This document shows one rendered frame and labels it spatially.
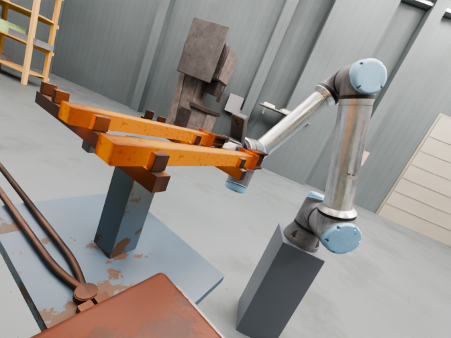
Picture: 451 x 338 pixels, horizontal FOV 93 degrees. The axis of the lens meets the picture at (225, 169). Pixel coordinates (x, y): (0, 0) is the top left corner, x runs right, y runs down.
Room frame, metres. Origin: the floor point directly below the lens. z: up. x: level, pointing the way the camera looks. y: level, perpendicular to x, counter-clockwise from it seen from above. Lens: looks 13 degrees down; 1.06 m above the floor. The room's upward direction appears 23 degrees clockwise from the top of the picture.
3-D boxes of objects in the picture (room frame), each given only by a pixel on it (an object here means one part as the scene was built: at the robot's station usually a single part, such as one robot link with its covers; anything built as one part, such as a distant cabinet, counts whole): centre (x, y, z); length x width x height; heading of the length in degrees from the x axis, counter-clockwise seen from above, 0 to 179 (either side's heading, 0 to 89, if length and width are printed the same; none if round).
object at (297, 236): (1.06, -0.52, 0.65); 0.19 x 0.19 x 0.10
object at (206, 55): (6.17, 1.38, 1.53); 1.57 x 1.45 x 3.06; 86
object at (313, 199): (1.05, -0.52, 0.79); 0.17 x 0.15 x 0.18; 6
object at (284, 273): (1.06, -0.52, 0.30); 0.22 x 0.22 x 0.60; 86
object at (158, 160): (0.33, 0.04, 0.98); 0.23 x 0.06 x 0.02; 153
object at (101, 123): (0.38, 0.15, 0.98); 0.23 x 0.06 x 0.02; 153
